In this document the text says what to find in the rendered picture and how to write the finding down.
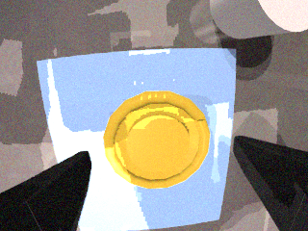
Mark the light blue square mat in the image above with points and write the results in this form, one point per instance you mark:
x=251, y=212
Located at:
x=81, y=92

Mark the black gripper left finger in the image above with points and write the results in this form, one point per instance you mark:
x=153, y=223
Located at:
x=51, y=201

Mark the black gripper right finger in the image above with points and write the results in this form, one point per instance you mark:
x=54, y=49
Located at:
x=279, y=176

